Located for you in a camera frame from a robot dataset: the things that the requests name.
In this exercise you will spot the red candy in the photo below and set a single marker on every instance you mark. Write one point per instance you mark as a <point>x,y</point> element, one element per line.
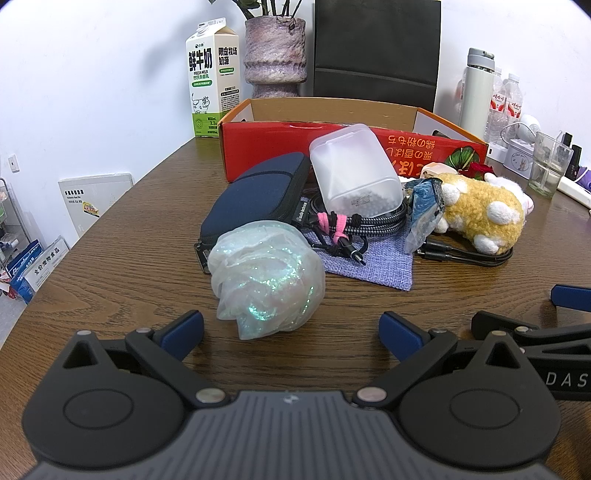
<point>480,170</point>

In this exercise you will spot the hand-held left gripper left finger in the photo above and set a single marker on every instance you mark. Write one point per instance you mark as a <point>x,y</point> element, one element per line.
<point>184,330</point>

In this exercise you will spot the black paper bag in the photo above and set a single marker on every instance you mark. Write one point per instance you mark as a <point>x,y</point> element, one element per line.
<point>374,46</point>

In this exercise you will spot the flower bouquet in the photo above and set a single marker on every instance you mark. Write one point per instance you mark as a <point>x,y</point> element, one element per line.
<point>263,7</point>

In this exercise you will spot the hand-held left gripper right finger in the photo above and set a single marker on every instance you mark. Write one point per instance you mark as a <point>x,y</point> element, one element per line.
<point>399,334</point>

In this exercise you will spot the white power strip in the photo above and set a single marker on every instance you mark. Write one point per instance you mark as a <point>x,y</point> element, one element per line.
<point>575,191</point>

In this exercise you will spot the small white fan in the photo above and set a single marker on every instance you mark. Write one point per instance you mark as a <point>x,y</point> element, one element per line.
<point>526,127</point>

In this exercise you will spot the blue white carton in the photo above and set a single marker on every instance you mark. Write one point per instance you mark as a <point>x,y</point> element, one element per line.
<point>23,272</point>

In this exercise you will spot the white green milk carton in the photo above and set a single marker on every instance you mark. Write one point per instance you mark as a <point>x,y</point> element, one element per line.
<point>207,83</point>

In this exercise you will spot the white panel board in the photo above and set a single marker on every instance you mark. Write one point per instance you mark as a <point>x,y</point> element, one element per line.
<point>97,203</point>

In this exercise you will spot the translucent plastic box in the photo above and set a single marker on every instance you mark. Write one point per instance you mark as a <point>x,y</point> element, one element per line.
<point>351,170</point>

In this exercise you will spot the iridescent mesh bath ball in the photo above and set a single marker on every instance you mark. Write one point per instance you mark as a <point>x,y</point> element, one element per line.
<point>263,277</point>

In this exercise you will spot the clear glass cup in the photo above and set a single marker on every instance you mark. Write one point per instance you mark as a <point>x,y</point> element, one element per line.
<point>549,166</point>

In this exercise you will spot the white thermos bottle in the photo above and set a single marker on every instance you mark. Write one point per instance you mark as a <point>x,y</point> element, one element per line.
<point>475,92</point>

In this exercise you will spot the white printed tin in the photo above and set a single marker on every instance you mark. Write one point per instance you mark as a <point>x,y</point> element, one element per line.
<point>519,159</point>

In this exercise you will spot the white charger block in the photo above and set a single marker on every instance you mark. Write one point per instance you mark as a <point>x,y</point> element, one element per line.
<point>496,151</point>

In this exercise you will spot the navy zip pouch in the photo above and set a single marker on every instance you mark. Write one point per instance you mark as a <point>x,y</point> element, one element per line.
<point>258,194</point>

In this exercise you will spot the clear plastic water bottle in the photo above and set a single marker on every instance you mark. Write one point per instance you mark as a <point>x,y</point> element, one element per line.
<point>513,99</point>
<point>497,106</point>

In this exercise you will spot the white wall socket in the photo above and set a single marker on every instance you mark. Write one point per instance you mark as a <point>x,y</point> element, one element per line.
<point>14,163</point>

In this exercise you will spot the purple woven cloth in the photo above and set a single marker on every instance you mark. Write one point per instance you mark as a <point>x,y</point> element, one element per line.
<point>383,263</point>

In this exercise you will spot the red cardboard box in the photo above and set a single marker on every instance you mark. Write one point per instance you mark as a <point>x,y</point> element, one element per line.
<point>258,143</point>

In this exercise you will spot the dark nail polish bottle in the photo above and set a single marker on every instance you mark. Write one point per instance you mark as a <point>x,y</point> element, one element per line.
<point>566,139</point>
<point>575,164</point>

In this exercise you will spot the mottled purple ceramic vase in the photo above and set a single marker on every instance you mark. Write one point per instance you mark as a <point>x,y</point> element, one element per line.
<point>274,55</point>

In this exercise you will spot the blue snack packet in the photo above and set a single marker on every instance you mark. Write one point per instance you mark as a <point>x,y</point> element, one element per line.
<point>422,207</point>

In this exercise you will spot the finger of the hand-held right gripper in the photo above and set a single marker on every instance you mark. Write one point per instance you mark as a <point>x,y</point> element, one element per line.
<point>485,321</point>
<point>570,293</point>

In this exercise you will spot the yellow white plush toy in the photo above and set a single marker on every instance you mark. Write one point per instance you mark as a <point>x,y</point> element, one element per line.
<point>471,212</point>

